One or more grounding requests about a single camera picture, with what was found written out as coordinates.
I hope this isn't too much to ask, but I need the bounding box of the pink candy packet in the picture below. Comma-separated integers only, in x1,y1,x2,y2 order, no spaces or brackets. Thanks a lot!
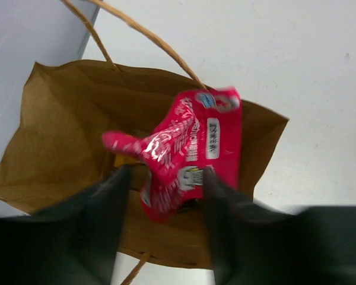
102,87,242,221

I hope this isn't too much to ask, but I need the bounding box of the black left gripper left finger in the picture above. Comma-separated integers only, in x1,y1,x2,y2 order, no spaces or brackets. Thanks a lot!
0,167,131,284

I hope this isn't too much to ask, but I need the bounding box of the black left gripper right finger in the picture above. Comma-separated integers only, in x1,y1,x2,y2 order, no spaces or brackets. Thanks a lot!
203,168,356,284

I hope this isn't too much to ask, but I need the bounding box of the yellow snack packet in bag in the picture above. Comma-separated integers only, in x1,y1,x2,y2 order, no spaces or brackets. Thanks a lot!
113,154,144,168

